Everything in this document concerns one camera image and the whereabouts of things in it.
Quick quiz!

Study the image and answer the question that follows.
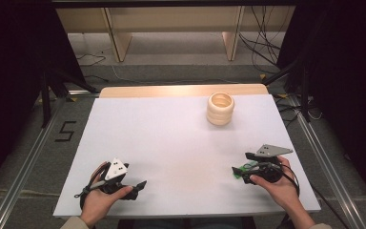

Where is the thin black floor cable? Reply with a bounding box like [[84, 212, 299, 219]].
[[75, 51, 110, 84]]

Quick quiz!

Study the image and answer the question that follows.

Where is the person's lap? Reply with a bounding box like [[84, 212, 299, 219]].
[[116, 216, 257, 229]]

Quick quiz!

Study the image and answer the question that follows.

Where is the black metal stand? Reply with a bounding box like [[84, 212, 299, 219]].
[[261, 53, 313, 124], [39, 65, 100, 129]]

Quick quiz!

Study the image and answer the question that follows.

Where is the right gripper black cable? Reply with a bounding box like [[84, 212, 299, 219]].
[[274, 161, 352, 229]]

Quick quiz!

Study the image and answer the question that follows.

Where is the bundle of black cables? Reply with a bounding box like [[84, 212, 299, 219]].
[[237, 5, 294, 74]]

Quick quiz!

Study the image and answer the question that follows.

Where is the stack of wooden rings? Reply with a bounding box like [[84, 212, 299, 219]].
[[206, 92, 235, 127]]

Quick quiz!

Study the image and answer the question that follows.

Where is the person's left hand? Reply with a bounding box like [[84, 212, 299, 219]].
[[79, 160, 134, 229]]

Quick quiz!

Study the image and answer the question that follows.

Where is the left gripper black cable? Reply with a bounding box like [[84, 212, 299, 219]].
[[73, 161, 112, 211]]

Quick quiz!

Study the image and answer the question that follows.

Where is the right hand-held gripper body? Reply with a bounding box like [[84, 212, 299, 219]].
[[243, 144, 295, 186]]

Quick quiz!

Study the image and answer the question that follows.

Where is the light wooden desk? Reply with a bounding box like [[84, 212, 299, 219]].
[[55, 5, 297, 63]]

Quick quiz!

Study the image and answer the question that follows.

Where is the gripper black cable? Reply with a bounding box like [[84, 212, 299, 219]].
[[73, 161, 112, 211], [274, 161, 352, 229]]

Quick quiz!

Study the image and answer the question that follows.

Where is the aluminium floor rail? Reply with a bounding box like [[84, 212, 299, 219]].
[[0, 90, 101, 229], [285, 94, 366, 229]]

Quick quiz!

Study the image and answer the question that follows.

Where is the dark curtain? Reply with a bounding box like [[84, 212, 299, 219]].
[[275, 0, 366, 204], [0, 0, 88, 199]]

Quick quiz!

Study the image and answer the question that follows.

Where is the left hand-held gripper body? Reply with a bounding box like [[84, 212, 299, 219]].
[[90, 156, 132, 196]]

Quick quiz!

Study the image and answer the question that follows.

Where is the white foam board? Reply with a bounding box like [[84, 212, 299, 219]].
[[52, 94, 322, 219]]

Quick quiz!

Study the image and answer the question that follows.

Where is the person's right hand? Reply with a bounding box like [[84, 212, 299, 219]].
[[249, 156, 302, 214]]

